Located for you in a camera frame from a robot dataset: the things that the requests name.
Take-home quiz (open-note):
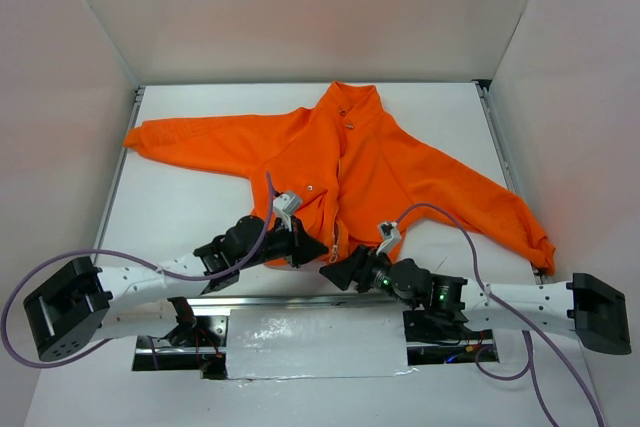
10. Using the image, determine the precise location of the clear zipper pull tab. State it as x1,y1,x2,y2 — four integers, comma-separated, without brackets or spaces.
327,244,341,264

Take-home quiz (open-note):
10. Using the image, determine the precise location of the orange zip-up jacket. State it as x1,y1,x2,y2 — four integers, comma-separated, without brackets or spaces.
124,82,555,273

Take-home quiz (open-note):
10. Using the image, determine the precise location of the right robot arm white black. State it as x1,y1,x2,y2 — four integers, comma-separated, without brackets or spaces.
320,246,632,356

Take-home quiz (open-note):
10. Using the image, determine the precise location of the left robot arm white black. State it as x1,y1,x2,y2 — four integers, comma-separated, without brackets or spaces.
23,216,329,363

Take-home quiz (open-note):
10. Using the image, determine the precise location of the white foil-wrapped block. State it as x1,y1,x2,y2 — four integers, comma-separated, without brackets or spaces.
226,306,410,380

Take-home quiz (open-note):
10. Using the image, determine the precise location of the aluminium frame rail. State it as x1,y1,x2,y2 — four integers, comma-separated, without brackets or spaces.
96,83,536,304

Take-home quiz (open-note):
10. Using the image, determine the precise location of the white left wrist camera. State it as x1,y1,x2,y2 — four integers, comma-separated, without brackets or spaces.
272,191,302,231

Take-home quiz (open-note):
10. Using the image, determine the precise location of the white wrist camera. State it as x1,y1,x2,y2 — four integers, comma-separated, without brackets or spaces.
376,221,402,255
272,191,302,231

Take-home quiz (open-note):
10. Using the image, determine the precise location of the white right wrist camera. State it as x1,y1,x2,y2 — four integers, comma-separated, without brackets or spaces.
376,221,402,255

